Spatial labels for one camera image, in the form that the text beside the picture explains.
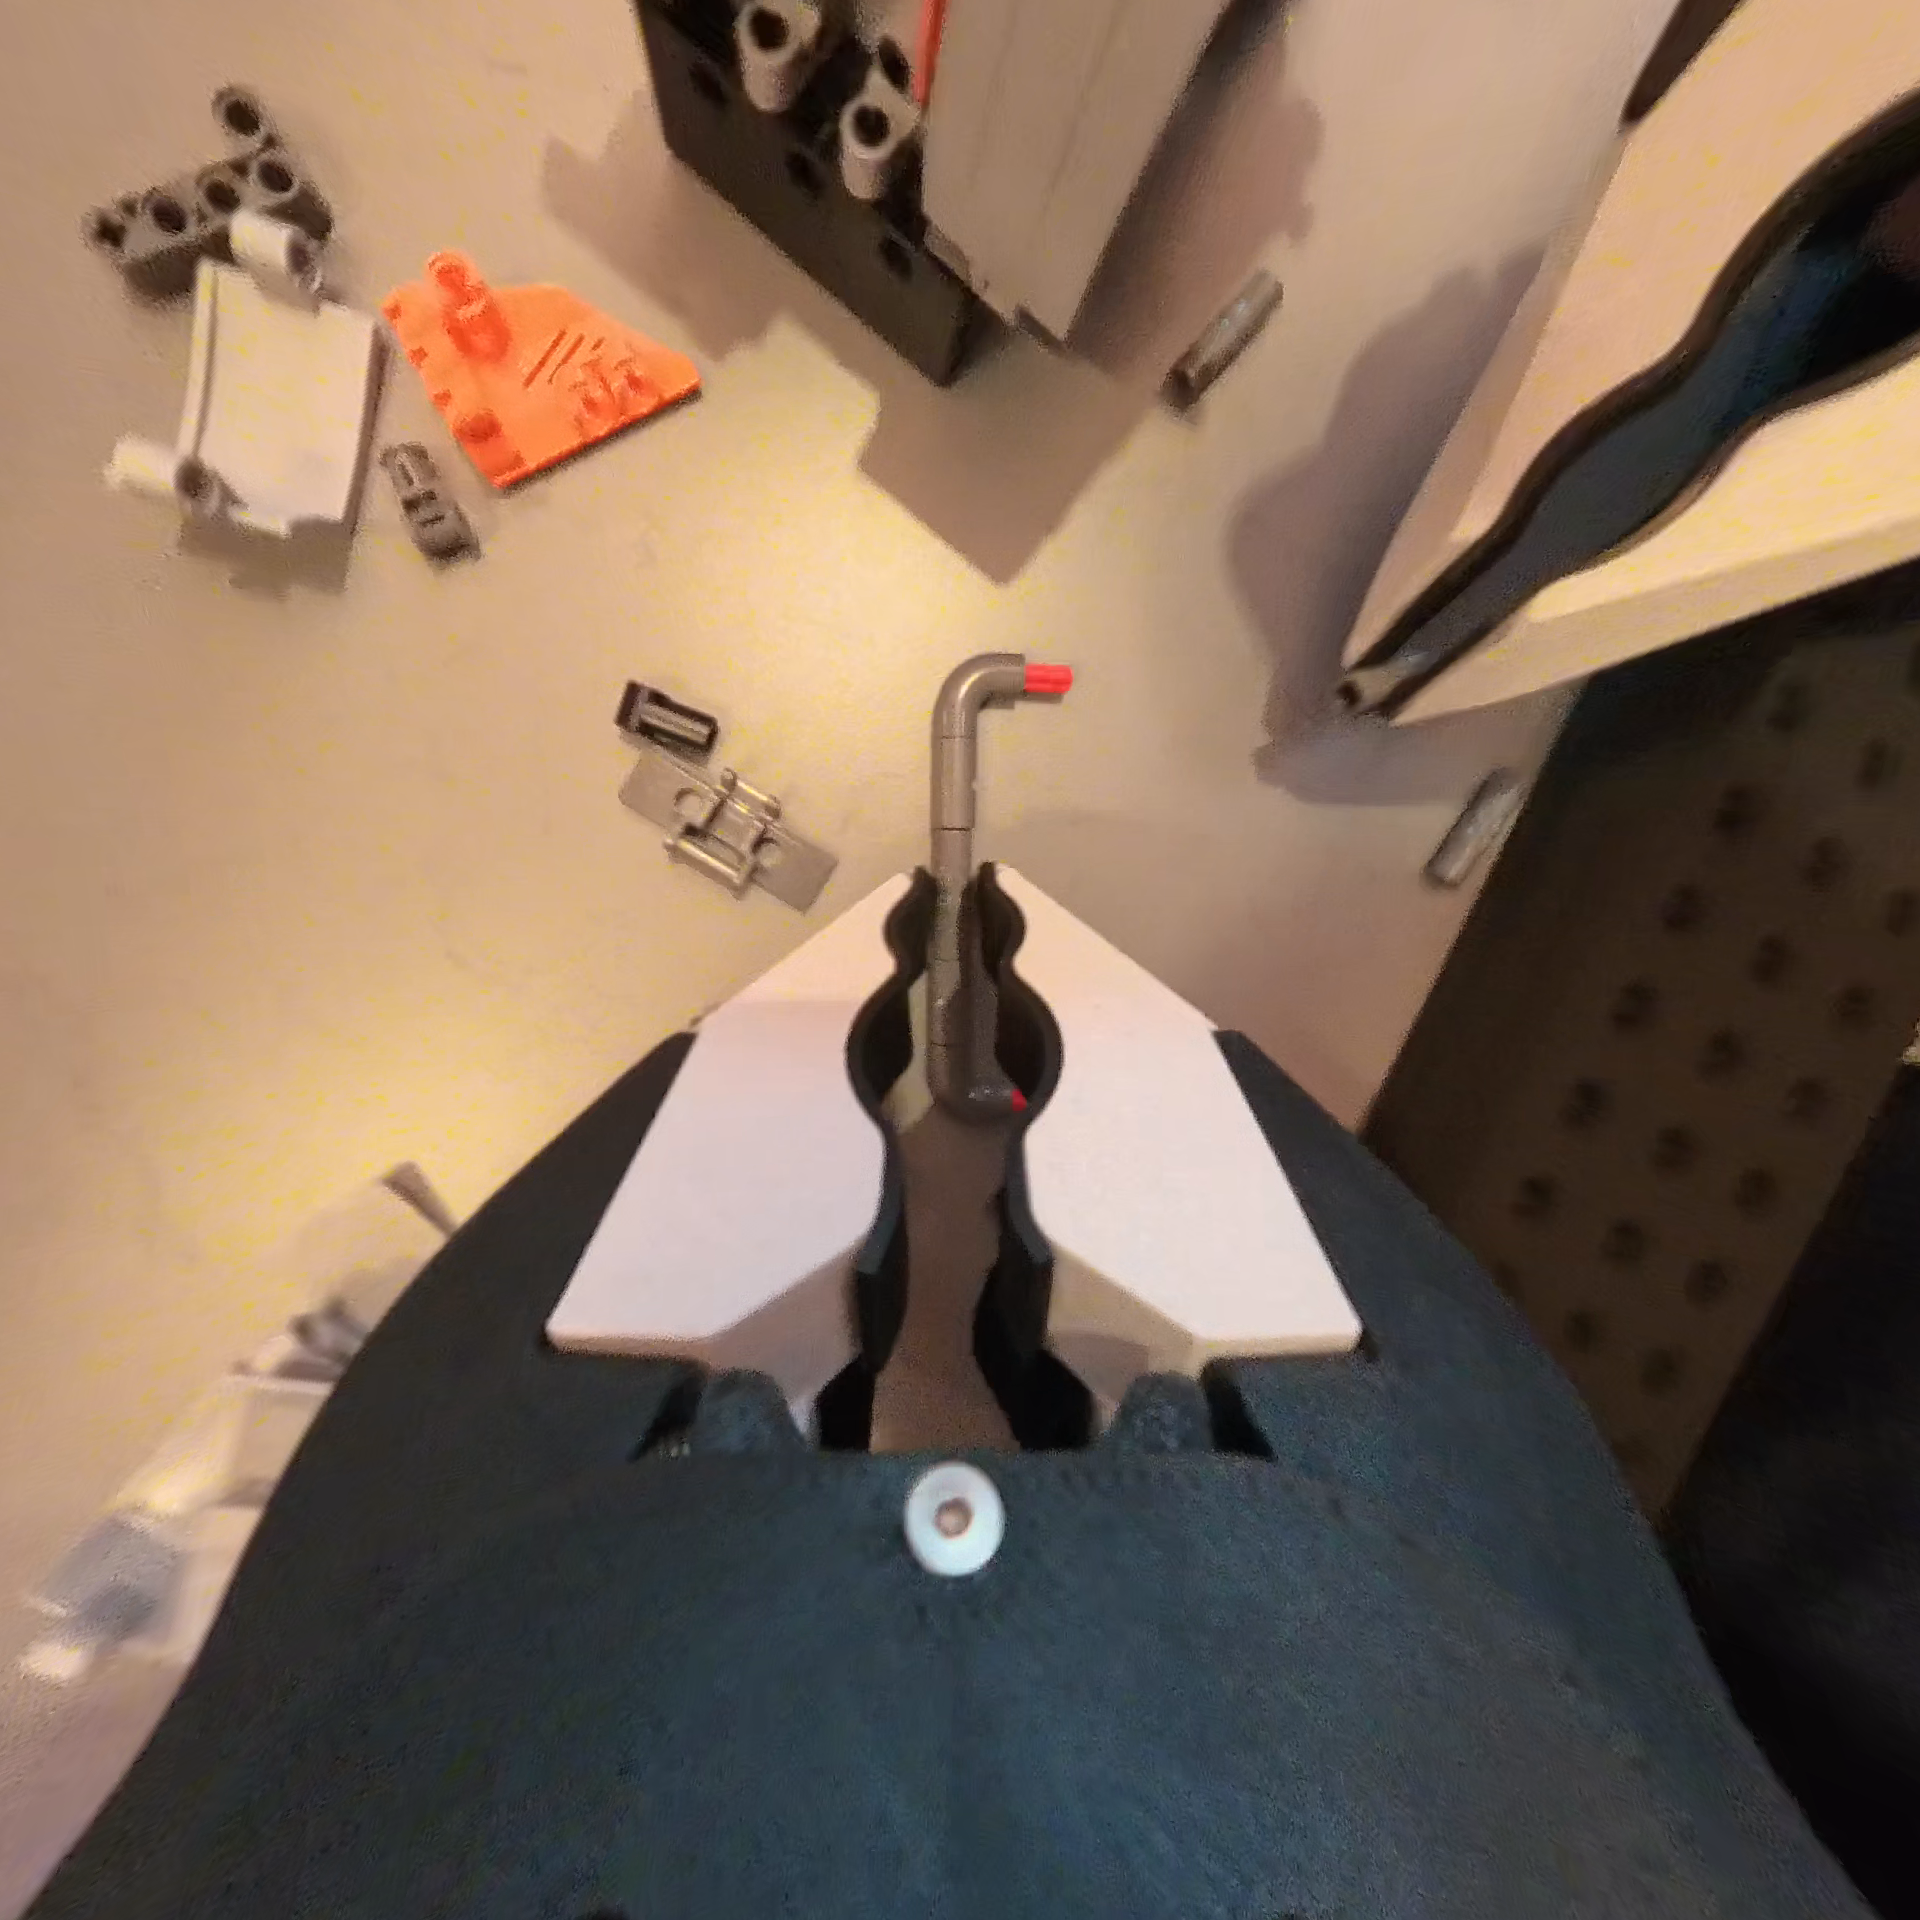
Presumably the dark grey brick beam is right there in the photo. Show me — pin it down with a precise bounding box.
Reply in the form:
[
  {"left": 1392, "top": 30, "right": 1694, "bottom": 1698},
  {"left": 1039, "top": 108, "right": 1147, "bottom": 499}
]
[{"left": 79, "top": 84, "right": 340, "bottom": 304}]

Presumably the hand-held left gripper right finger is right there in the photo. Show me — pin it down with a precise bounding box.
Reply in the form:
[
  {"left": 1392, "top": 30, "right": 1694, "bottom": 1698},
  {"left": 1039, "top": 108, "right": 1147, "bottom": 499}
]
[{"left": 971, "top": 858, "right": 1361, "bottom": 1434}]

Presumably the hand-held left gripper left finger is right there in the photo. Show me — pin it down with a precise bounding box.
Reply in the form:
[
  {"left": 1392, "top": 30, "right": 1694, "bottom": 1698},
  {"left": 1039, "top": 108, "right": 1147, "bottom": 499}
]
[{"left": 540, "top": 865, "right": 923, "bottom": 1434}]

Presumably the grey bent brick tube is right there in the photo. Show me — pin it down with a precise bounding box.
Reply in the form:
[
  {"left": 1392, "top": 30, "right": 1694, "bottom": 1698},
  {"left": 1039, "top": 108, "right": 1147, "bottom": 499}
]
[{"left": 926, "top": 649, "right": 1077, "bottom": 1129}]

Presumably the dark grey brick axle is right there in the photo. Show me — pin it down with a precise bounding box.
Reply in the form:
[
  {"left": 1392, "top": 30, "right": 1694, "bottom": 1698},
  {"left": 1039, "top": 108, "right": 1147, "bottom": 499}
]
[{"left": 1167, "top": 272, "right": 1286, "bottom": 407}]

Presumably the clear plastic parts bag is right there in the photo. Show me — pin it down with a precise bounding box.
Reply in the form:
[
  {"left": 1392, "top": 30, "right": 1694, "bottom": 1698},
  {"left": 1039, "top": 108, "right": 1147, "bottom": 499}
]
[{"left": 19, "top": 1164, "right": 456, "bottom": 1691}]

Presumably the light grey curved panel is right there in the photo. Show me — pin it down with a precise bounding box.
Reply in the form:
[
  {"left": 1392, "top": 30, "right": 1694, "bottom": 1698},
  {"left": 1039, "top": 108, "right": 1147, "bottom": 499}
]
[{"left": 99, "top": 209, "right": 399, "bottom": 566}]

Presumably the short grey brick tube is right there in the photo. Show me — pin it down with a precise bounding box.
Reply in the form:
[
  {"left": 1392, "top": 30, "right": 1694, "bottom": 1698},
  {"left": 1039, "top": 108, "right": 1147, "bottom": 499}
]
[{"left": 1422, "top": 770, "right": 1524, "bottom": 884}]

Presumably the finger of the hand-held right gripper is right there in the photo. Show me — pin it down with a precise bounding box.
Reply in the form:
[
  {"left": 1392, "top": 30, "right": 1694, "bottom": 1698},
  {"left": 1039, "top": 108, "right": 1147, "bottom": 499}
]
[
  {"left": 1342, "top": 0, "right": 1920, "bottom": 667},
  {"left": 1379, "top": 400, "right": 1920, "bottom": 727}
]

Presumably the black perforated pad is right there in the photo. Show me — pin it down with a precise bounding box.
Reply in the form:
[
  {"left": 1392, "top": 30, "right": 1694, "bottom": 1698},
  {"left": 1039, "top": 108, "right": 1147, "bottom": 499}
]
[{"left": 1358, "top": 591, "right": 1920, "bottom": 1522}]

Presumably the orange brick plate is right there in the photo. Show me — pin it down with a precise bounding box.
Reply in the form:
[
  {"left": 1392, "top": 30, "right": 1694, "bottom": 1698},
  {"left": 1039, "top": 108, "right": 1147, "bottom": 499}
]
[{"left": 379, "top": 251, "right": 700, "bottom": 499}]

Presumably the grey track link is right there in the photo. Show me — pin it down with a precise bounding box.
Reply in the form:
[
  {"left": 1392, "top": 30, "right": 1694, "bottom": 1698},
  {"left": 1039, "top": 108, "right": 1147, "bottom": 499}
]
[{"left": 613, "top": 749, "right": 843, "bottom": 911}]

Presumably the grey brick model orange gear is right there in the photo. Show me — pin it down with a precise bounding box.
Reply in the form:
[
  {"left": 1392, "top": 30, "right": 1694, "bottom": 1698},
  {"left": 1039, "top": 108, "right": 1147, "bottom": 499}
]
[{"left": 632, "top": 0, "right": 1295, "bottom": 390}]

